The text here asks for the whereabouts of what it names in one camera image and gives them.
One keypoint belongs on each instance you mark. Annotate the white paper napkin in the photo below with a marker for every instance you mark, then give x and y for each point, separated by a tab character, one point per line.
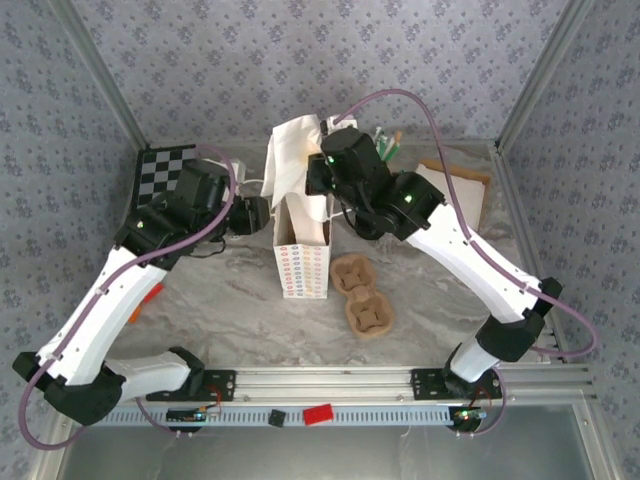
287	160

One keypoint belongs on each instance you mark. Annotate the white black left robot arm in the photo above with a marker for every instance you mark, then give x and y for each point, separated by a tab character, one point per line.
115	300

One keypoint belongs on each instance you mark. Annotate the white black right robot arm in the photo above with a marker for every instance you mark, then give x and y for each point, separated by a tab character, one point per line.
475	265

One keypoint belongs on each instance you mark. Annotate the white wrapped straw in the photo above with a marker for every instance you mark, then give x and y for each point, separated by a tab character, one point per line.
378	134

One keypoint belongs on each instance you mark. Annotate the black grey chessboard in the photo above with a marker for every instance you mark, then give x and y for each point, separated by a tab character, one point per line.
160	170

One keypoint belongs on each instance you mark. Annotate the brown paper wrapped straw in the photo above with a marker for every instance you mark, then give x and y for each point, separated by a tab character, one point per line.
398	136

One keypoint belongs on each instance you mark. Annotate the black cup lid stack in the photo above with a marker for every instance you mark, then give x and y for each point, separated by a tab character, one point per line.
367	231

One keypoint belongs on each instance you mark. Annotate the red plastic piece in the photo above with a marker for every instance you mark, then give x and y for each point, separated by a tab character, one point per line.
155	292

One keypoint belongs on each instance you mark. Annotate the white napkin stack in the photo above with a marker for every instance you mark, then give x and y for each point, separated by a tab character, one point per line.
460	195

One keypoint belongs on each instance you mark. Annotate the orange plastic piece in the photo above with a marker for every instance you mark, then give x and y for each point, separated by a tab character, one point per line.
135	316

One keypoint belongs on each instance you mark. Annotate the brown pulp cup carrier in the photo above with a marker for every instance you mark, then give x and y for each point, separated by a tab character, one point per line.
372	322

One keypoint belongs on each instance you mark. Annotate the small circuit board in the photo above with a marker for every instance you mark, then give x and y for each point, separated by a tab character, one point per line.
467	415
192	415

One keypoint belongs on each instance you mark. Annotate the small black square block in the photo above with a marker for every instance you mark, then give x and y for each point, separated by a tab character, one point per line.
276	418

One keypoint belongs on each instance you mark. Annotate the red plastic block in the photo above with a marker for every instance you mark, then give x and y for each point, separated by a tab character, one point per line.
318	414

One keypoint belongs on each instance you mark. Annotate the grey metal panel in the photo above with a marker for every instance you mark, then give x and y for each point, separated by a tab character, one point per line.
320	455

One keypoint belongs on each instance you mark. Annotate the aluminium frame post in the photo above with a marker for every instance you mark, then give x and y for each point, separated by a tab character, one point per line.
545	65
100	75

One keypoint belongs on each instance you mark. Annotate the aluminium frame rail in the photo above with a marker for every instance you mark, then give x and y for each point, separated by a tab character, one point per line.
517	200

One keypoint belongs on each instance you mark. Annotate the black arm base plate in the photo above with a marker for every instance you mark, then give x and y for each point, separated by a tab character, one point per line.
425	385
225	380

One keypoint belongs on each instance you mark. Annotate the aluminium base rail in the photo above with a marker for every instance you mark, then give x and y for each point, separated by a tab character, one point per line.
325	382

